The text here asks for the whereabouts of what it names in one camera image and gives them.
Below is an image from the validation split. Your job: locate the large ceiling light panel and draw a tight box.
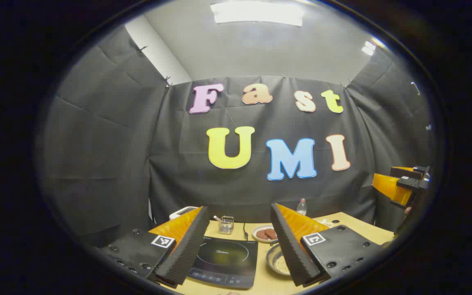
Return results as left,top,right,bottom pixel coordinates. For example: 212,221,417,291
211,1,304,27

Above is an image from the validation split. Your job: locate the white round plate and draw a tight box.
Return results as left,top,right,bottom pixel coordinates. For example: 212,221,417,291
252,225,278,243

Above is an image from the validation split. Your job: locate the black backdrop cloth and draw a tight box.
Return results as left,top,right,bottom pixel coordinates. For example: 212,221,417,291
39,25,437,246

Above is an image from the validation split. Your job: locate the wire mesh holder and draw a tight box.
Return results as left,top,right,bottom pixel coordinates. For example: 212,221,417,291
218,216,235,235

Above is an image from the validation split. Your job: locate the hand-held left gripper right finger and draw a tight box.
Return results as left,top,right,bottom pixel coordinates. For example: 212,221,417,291
270,203,384,287

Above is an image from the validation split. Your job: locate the steel pot with black handle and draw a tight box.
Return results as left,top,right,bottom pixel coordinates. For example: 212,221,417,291
266,241,292,276

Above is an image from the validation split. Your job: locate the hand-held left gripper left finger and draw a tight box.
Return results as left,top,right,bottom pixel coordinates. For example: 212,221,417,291
97,206,211,287

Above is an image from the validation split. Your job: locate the black induction cooktop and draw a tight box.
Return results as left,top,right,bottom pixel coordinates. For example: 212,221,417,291
187,237,259,289

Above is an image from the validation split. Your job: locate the white toaster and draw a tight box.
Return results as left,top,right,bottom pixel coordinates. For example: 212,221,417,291
169,206,199,220

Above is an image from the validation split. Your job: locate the small ceiling light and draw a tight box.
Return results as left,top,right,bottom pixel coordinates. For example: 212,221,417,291
361,39,378,56

